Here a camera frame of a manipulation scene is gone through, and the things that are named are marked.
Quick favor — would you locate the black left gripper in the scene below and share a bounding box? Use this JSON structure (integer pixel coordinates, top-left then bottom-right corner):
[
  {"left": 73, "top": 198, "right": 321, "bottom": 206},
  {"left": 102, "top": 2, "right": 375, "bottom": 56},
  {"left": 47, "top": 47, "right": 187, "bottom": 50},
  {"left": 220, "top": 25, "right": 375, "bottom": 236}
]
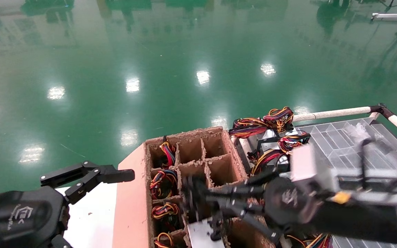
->
[{"left": 0, "top": 161, "right": 135, "bottom": 248}]

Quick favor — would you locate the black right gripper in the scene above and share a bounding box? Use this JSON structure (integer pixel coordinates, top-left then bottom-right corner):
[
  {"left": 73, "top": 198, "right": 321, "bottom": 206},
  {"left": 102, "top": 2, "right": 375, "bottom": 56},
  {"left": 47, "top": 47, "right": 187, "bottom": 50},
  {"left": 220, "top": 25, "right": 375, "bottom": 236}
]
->
[{"left": 183, "top": 172, "right": 323, "bottom": 244}]

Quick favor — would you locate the silver power supply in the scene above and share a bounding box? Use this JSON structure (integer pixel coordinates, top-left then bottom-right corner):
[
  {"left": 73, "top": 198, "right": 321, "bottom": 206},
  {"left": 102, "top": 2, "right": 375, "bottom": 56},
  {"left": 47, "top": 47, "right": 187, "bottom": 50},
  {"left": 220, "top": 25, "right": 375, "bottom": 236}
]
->
[
  {"left": 151, "top": 202, "right": 182, "bottom": 231},
  {"left": 154, "top": 232, "right": 177, "bottom": 248},
  {"left": 149, "top": 169, "right": 179, "bottom": 200},
  {"left": 187, "top": 219, "right": 225, "bottom": 248},
  {"left": 157, "top": 136, "right": 177, "bottom": 169}
]

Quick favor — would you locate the brown divided cardboard box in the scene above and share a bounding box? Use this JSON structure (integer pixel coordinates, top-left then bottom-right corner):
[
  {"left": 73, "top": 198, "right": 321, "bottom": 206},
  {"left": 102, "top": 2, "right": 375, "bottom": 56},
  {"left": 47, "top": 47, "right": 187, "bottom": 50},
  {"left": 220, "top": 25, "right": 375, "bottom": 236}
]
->
[{"left": 144, "top": 126, "right": 266, "bottom": 248}]

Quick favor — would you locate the salmon pink board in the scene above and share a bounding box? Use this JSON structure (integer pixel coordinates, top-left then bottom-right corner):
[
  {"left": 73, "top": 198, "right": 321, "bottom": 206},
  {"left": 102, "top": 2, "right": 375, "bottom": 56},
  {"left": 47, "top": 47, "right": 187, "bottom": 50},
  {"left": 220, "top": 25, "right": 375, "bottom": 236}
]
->
[{"left": 112, "top": 143, "right": 151, "bottom": 248}]

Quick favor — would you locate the clear plastic compartment tray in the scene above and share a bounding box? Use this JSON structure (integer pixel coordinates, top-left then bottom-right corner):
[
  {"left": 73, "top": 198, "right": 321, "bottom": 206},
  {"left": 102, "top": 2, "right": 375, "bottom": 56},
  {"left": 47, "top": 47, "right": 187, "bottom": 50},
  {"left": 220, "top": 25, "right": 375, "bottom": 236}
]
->
[{"left": 295, "top": 117, "right": 397, "bottom": 248}]

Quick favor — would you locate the power supply wire bundle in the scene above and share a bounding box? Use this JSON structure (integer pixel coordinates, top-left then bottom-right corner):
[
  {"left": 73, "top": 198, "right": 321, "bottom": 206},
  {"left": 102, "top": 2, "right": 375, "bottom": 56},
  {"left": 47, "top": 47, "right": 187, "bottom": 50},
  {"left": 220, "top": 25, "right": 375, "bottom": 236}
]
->
[
  {"left": 229, "top": 106, "right": 295, "bottom": 139},
  {"left": 286, "top": 232, "right": 333, "bottom": 248},
  {"left": 248, "top": 148, "right": 290, "bottom": 176},
  {"left": 261, "top": 130, "right": 312, "bottom": 155}
]

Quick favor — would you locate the leftmost power supply wire bundle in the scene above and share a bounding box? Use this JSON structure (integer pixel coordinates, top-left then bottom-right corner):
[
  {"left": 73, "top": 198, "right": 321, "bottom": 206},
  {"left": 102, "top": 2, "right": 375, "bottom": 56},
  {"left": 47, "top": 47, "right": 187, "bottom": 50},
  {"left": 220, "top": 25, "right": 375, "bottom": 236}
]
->
[{"left": 229, "top": 106, "right": 295, "bottom": 139}]

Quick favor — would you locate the rightmost power supply wire bundle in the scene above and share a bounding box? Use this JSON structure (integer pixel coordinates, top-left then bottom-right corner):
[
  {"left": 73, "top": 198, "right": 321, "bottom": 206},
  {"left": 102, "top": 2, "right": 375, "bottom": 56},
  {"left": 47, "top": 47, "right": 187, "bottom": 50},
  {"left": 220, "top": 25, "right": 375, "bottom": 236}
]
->
[{"left": 286, "top": 232, "right": 333, "bottom": 248}]

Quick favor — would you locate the white padded cart rail frame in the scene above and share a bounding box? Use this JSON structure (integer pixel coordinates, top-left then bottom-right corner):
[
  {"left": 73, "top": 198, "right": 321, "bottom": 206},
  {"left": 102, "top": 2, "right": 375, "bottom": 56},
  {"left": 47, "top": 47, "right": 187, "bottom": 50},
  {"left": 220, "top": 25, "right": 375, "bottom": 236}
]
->
[{"left": 292, "top": 103, "right": 397, "bottom": 146}]

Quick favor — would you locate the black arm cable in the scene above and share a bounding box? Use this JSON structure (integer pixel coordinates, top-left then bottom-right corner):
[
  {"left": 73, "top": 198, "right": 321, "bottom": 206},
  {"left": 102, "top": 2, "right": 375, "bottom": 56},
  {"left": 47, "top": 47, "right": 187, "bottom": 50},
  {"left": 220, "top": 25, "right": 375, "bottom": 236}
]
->
[{"left": 357, "top": 138, "right": 397, "bottom": 197}]

